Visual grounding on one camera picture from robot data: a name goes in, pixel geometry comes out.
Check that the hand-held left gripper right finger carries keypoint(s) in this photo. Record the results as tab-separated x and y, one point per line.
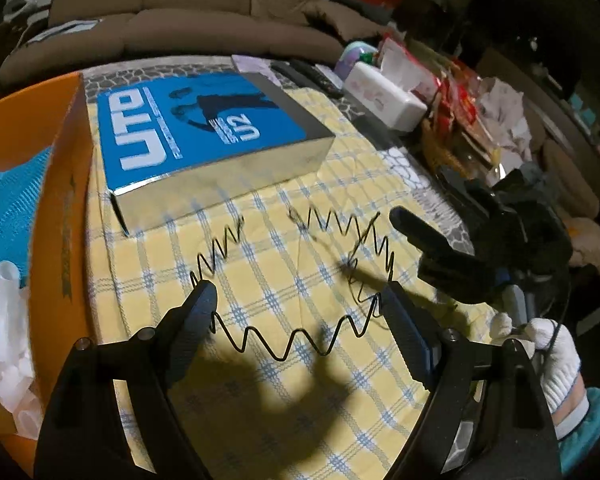
410	330

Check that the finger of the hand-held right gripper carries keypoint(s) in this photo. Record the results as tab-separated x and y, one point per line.
462	192
450	270

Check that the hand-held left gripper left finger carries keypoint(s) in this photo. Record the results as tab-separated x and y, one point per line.
195	320

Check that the orange cardboard box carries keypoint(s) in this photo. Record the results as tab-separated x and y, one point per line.
60	210

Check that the person's right forearm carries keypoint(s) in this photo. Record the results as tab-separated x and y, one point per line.
585	430

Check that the person's right hand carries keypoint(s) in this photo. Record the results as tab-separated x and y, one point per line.
555	355

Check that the pile of wrappers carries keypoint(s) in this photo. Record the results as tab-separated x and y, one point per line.
460	105

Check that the yellow checked cloth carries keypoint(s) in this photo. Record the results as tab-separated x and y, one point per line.
280	260

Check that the white tissue box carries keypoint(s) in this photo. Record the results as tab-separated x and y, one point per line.
380	95

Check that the purple round container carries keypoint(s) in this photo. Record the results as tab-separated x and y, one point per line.
355	57

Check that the white plastic packaging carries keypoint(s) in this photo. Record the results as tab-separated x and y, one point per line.
7	285

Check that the black remote control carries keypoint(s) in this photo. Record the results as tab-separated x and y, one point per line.
305	77

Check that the blue U2 book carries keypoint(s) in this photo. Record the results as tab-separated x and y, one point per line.
190	120

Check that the brown cushion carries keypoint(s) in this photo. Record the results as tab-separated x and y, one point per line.
345	17

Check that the blue mesh cloth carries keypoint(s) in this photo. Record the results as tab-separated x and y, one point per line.
5	210

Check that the pale purple booklet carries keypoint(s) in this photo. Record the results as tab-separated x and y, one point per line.
255	67

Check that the white printed paper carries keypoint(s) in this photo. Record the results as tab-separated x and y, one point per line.
65	30

